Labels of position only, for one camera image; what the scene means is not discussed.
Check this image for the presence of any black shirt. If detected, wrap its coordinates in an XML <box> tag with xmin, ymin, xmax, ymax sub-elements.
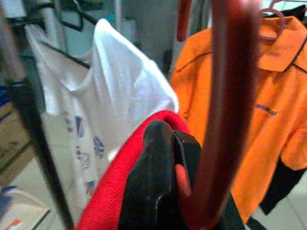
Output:
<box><xmin>247</xmin><ymin>160</ymin><xmax>307</xmax><ymax>230</ymax></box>

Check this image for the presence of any white T-shirt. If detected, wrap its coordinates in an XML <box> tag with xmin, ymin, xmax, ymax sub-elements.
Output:
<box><xmin>25</xmin><ymin>18</ymin><xmax>179</xmax><ymax>209</ymax></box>

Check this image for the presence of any steel and black clothes rack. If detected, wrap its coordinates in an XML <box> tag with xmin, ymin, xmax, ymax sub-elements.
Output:
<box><xmin>7</xmin><ymin>0</ymin><xmax>75</xmax><ymax>230</ymax></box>

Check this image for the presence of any orange polo shirt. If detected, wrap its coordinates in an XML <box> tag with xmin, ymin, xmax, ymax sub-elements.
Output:
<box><xmin>169</xmin><ymin>16</ymin><xmax>307</xmax><ymax>223</ymax></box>

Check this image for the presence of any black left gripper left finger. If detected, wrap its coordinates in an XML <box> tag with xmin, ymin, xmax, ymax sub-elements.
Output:
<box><xmin>118</xmin><ymin>120</ymin><xmax>190</xmax><ymax>230</ymax></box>

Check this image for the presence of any large printed cardboard box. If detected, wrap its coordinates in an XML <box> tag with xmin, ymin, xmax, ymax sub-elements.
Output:
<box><xmin>0</xmin><ymin>103</ymin><xmax>35</xmax><ymax>178</ymax></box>

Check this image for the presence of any red clothes hanger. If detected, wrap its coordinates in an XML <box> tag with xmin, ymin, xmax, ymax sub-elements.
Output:
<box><xmin>174</xmin><ymin>0</ymin><xmax>262</xmax><ymax>230</ymax></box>
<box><xmin>260</xmin><ymin>0</ymin><xmax>287</xmax><ymax>40</ymax></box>

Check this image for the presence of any red shirt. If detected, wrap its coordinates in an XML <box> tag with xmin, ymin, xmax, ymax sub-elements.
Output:
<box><xmin>76</xmin><ymin>110</ymin><xmax>191</xmax><ymax>230</ymax></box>

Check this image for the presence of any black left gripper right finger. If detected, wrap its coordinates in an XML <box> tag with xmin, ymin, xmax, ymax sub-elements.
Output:
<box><xmin>174</xmin><ymin>131</ymin><xmax>202</xmax><ymax>192</ymax></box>

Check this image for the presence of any black clothes hanger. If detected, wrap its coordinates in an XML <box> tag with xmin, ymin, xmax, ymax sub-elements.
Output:
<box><xmin>40</xmin><ymin>0</ymin><xmax>96</xmax><ymax>69</ymax></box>

